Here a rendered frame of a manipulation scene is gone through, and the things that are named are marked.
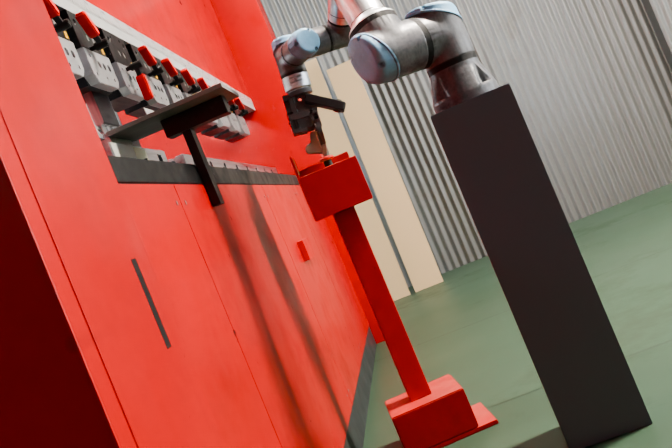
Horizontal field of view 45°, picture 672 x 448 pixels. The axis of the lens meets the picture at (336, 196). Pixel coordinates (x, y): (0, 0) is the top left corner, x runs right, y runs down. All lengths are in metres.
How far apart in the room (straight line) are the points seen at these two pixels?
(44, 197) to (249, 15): 3.34
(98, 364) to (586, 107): 5.02
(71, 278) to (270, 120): 3.26
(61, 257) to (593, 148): 5.00
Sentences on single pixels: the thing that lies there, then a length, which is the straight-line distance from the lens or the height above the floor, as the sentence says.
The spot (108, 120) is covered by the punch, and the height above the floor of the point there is 1.04.
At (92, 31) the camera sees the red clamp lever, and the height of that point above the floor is 1.20.
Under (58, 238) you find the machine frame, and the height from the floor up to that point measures 0.73.
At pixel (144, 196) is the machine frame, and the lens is 1.34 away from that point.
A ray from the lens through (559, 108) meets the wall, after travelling 5.53.
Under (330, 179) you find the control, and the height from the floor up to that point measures 0.75.
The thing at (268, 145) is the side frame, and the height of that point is 1.09.
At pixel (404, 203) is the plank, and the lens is 5.16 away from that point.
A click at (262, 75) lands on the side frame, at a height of 1.41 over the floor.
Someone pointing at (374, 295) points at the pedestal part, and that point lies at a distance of 2.16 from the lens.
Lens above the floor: 0.66
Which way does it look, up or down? 1 degrees up
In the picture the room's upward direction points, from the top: 23 degrees counter-clockwise
